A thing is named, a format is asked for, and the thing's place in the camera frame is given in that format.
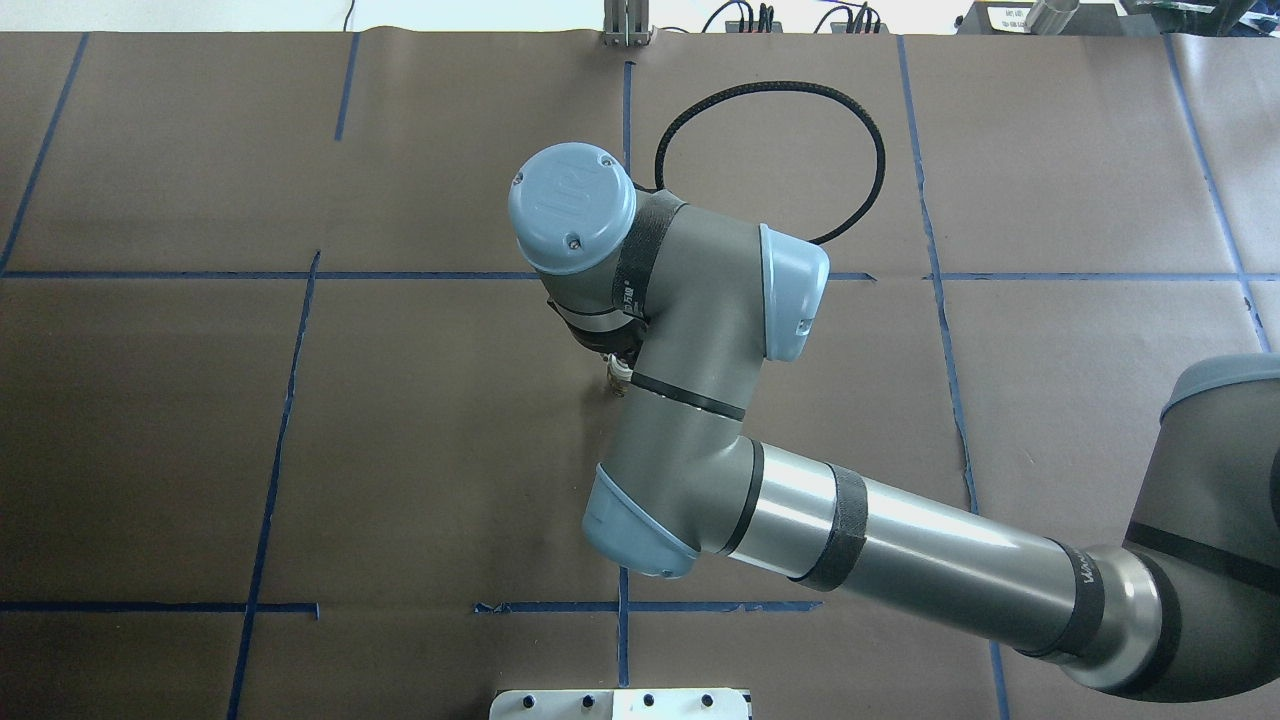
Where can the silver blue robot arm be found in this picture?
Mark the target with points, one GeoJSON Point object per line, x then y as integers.
{"type": "Point", "coordinates": [1183, 610]}

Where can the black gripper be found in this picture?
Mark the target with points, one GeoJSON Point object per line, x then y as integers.
{"type": "Point", "coordinates": [616, 372]}

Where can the white pillar with base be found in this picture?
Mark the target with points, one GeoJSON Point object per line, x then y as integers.
{"type": "Point", "coordinates": [623, 703]}

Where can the orange black connector board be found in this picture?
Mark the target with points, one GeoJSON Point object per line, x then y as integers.
{"type": "Point", "coordinates": [754, 18]}

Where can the small metal cup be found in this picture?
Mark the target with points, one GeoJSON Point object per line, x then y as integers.
{"type": "Point", "coordinates": [1050, 17]}

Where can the aluminium frame post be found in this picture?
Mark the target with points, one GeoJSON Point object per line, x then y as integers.
{"type": "Point", "coordinates": [626, 23]}

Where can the white brass PPR fitting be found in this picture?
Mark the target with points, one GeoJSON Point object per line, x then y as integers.
{"type": "Point", "coordinates": [618, 374]}

